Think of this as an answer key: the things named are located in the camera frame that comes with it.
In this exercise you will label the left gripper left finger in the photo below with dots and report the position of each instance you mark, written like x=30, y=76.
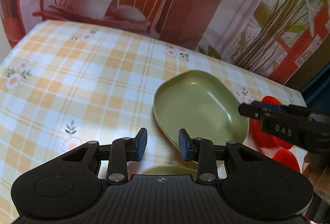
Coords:
x=121, y=152

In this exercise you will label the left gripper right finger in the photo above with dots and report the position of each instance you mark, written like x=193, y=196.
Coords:
x=205, y=153

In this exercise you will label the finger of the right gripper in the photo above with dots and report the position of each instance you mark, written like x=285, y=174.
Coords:
x=253, y=110
x=267, y=107

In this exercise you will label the green plate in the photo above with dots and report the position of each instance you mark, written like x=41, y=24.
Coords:
x=169, y=170
x=202, y=105

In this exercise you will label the teal curtain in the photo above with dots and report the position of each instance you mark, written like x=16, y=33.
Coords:
x=316, y=92

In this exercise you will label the checkered floral tablecloth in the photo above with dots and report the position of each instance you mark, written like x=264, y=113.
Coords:
x=66, y=83

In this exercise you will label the printed room backdrop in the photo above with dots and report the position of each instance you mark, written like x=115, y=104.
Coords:
x=272, y=38

